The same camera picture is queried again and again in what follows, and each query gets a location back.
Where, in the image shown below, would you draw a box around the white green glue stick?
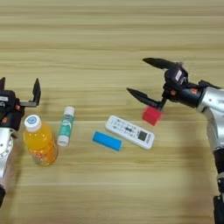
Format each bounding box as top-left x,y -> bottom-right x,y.
56,105 -> 76,147

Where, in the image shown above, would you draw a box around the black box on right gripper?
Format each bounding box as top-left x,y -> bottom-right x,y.
164,64 -> 189,88

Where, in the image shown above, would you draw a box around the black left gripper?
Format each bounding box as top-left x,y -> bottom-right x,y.
0,76 -> 42,132

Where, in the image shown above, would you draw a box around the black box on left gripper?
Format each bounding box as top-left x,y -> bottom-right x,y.
0,89 -> 18,111

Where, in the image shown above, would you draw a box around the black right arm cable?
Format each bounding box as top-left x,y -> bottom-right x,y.
199,79 -> 223,90

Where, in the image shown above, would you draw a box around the orange juice bottle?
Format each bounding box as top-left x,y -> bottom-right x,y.
23,114 -> 59,167

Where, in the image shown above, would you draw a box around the blue rectangular block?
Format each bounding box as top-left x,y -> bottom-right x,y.
92,130 -> 123,152

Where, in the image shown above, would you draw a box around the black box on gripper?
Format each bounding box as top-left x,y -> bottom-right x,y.
164,64 -> 189,88
0,89 -> 18,111

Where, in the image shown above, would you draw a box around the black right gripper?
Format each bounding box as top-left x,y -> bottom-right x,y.
125,57 -> 206,112

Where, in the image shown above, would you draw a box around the red cube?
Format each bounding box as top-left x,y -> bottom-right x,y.
141,105 -> 163,127

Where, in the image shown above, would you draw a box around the white remote control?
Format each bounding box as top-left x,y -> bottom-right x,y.
104,114 -> 157,151

